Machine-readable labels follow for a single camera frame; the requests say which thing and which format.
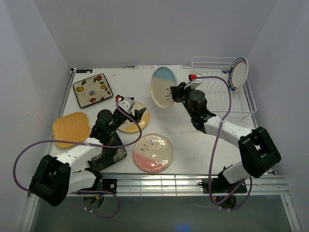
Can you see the black floral square plate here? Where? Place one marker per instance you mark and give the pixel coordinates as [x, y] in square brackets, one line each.
[106, 157]

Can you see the green red rimmed white plate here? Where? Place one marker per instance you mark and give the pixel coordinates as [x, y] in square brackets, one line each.
[238, 74]

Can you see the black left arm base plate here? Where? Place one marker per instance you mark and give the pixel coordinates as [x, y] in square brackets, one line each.
[109, 185]

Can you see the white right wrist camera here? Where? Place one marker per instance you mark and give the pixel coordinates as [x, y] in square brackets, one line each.
[194, 81]

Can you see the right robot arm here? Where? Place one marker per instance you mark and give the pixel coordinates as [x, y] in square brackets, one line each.
[257, 150]

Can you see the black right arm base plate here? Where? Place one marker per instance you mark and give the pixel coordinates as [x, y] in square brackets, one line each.
[222, 193]

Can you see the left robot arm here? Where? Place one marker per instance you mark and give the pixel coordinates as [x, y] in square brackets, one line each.
[79, 168]

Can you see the square floral cream plate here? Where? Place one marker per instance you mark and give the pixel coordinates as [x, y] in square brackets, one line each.
[92, 90]

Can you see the cream and blue round plate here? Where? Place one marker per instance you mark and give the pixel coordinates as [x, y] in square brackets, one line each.
[162, 80]

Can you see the aluminium table frame rail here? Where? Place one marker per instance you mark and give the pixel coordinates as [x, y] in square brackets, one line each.
[142, 185]

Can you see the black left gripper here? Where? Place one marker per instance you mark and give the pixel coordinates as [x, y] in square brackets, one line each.
[138, 114]

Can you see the cream and pink round plate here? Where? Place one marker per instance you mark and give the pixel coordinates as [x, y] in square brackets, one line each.
[153, 153]

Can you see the papers at table back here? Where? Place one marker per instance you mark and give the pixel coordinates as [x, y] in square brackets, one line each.
[154, 67]

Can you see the yellow woven square mat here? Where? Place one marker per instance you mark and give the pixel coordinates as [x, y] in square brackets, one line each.
[73, 127]

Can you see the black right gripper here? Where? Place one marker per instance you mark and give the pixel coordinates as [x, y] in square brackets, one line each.
[177, 91]

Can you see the white wire dish rack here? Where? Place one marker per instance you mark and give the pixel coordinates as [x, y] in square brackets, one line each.
[220, 98]

